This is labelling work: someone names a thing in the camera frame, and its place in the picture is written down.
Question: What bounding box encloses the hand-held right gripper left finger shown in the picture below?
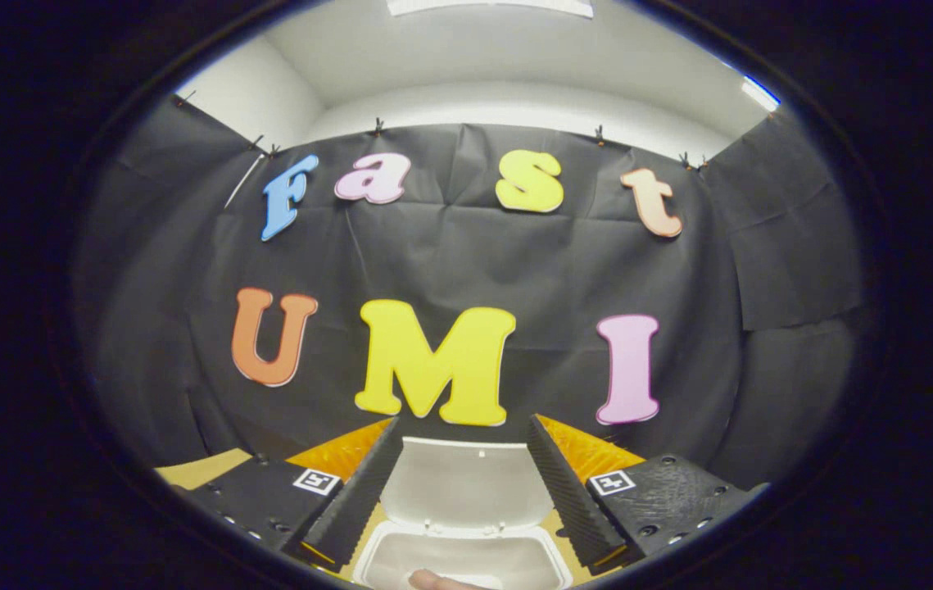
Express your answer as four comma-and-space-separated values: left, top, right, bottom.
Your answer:
182, 415, 405, 574

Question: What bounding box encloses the wooden desktop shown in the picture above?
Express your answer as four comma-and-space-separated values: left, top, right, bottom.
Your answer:
155, 447, 623, 587

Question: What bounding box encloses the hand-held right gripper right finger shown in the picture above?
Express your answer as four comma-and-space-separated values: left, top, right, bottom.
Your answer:
525, 413, 770, 576

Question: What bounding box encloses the ceiling light panel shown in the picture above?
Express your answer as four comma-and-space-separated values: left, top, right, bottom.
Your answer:
387, 0, 596, 19
741, 74, 781, 112

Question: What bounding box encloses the black backdrop cloth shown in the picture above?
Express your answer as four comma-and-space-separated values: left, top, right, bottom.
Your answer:
73, 92, 868, 492

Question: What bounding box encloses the white desktop garbage bin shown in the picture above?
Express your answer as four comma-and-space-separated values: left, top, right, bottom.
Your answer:
351, 437, 574, 590

